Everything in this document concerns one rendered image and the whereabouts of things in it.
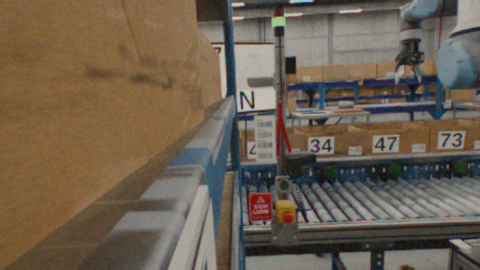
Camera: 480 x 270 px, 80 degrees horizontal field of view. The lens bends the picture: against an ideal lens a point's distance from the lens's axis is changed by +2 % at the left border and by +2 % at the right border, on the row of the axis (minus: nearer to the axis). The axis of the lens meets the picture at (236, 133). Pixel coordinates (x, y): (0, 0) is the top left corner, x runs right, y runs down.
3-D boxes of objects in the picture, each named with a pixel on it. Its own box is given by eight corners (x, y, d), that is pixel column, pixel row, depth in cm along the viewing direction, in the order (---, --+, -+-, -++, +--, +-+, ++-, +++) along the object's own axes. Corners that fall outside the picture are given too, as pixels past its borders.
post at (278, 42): (271, 247, 123) (264, 37, 109) (270, 240, 128) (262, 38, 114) (299, 246, 123) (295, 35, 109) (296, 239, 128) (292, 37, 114)
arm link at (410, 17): (443, -9, 119) (431, 1, 131) (412, -5, 122) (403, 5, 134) (443, 14, 120) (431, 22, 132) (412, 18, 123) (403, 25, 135)
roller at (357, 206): (369, 231, 126) (369, 219, 125) (331, 188, 177) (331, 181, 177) (381, 230, 126) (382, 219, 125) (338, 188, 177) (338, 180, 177)
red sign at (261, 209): (249, 221, 121) (248, 193, 119) (249, 220, 122) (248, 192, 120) (287, 220, 121) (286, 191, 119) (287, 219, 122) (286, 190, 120)
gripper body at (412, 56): (409, 65, 136) (409, 38, 135) (397, 67, 145) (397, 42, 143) (425, 64, 136) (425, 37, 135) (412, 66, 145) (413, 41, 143)
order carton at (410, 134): (365, 157, 179) (366, 130, 176) (347, 147, 208) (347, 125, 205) (428, 154, 179) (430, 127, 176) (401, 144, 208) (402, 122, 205)
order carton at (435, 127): (428, 154, 179) (429, 127, 176) (401, 144, 208) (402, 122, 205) (492, 151, 178) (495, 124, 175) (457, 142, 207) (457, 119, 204)
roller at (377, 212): (384, 230, 126) (384, 219, 125) (341, 187, 177) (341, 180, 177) (396, 230, 126) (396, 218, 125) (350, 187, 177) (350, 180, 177)
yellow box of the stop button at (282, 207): (278, 225, 114) (277, 208, 112) (276, 216, 122) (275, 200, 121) (315, 223, 113) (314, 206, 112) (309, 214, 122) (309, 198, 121)
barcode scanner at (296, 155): (320, 176, 112) (316, 151, 111) (290, 181, 113) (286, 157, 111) (315, 171, 119) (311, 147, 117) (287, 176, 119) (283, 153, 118)
